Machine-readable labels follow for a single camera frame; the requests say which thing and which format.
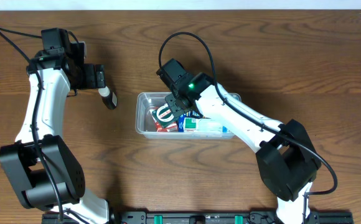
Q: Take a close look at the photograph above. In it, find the dark bottle white cap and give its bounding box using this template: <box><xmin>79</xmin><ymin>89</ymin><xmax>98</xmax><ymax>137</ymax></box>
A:
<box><xmin>98</xmin><ymin>86</ymin><xmax>118</xmax><ymax>110</ymax></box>

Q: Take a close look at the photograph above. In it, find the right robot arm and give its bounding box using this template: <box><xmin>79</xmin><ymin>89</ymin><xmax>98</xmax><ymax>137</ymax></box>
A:
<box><xmin>157</xmin><ymin>70</ymin><xmax>322</xmax><ymax>223</ymax></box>

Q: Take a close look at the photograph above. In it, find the black mounting rail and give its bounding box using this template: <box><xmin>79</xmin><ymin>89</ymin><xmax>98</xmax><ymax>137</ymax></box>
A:
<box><xmin>42</xmin><ymin>210</ymin><xmax>354</xmax><ymax>224</ymax></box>

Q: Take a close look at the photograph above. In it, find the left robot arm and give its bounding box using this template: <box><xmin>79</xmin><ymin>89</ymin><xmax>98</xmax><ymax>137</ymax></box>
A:
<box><xmin>0</xmin><ymin>42</ymin><xmax>110</xmax><ymax>223</ymax></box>

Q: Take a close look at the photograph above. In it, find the blue fever patch box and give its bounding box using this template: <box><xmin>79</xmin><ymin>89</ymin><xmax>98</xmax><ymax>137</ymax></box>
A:
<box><xmin>178</xmin><ymin>111</ymin><xmax>230</xmax><ymax>133</ymax></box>

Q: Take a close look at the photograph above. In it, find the green Zam-Buk box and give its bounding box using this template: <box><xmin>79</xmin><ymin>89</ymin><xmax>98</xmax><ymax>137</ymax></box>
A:
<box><xmin>154</xmin><ymin>103</ymin><xmax>176</xmax><ymax>128</ymax></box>

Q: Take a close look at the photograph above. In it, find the clear plastic container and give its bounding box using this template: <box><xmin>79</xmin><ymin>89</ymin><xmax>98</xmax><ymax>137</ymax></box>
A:
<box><xmin>135</xmin><ymin>92</ymin><xmax>234</xmax><ymax>139</ymax></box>

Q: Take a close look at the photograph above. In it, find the red Panadol ActiFast box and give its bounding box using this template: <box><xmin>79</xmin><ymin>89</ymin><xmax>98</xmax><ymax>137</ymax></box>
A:
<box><xmin>149</xmin><ymin>107</ymin><xmax>178</xmax><ymax>132</ymax></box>

